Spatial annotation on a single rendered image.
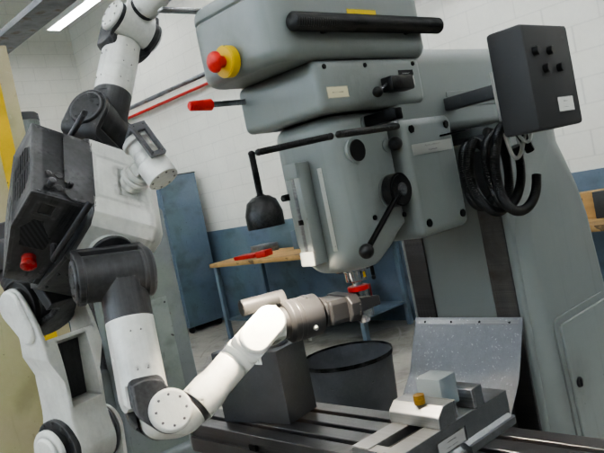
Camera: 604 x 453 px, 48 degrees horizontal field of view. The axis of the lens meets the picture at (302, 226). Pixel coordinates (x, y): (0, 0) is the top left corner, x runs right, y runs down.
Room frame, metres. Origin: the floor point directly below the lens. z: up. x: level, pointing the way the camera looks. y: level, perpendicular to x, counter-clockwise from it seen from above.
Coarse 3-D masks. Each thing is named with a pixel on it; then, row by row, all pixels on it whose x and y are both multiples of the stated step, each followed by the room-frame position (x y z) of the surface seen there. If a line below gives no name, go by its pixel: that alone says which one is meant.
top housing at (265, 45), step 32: (224, 0) 1.30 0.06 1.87; (256, 0) 1.25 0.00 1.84; (288, 0) 1.26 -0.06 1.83; (320, 0) 1.31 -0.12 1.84; (352, 0) 1.38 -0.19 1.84; (384, 0) 1.45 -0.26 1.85; (224, 32) 1.32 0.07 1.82; (256, 32) 1.25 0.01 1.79; (288, 32) 1.25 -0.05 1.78; (352, 32) 1.36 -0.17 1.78; (256, 64) 1.27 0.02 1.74; (288, 64) 1.29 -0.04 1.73
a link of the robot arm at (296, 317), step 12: (240, 300) 1.37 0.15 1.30; (252, 300) 1.37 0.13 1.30; (264, 300) 1.38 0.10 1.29; (276, 300) 1.39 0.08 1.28; (288, 300) 1.39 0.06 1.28; (240, 312) 1.38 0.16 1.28; (252, 312) 1.37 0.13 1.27; (288, 312) 1.36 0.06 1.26; (300, 312) 1.36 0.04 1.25; (288, 324) 1.35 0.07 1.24; (300, 324) 1.35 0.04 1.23; (288, 336) 1.37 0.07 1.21; (300, 336) 1.36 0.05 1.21
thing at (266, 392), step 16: (272, 352) 1.65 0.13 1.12; (288, 352) 1.69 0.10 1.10; (304, 352) 1.74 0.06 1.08; (256, 368) 1.69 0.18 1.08; (272, 368) 1.66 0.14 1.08; (288, 368) 1.68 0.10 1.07; (304, 368) 1.73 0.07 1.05; (240, 384) 1.73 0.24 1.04; (256, 384) 1.70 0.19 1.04; (272, 384) 1.67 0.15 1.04; (288, 384) 1.67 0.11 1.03; (304, 384) 1.72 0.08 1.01; (240, 400) 1.74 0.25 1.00; (256, 400) 1.70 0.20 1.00; (272, 400) 1.67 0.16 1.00; (288, 400) 1.66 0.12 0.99; (304, 400) 1.71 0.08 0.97; (240, 416) 1.74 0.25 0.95; (256, 416) 1.71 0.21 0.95; (272, 416) 1.68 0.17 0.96; (288, 416) 1.65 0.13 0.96
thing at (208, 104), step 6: (192, 102) 1.35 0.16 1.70; (198, 102) 1.36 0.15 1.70; (204, 102) 1.37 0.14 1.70; (210, 102) 1.38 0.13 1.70; (216, 102) 1.40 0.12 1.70; (222, 102) 1.41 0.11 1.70; (228, 102) 1.42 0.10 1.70; (234, 102) 1.43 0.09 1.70; (240, 102) 1.44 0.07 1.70; (192, 108) 1.35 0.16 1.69; (198, 108) 1.36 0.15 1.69; (204, 108) 1.37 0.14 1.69; (210, 108) 1.38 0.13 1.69
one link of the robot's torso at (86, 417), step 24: (0, 312) 1.59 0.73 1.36; (24, 312) 1.55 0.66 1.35; (24, 336) 1.55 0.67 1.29; (72, 336) 1.61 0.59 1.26; (96, 336) 1.65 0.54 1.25; (48, 360) 1.53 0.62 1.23; (72, 360) 1.63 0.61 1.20; (96, 360) 1.63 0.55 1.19; (48, 384) 1.59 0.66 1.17; (72, 384) 1.63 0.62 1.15; (96, 384) 1.63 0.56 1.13; (48, 408) 1.60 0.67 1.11; (72, 408) 1.56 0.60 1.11; (96, 408) 1.61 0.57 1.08; (72, 432) 1.55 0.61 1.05; (96, 432) 1.59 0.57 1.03
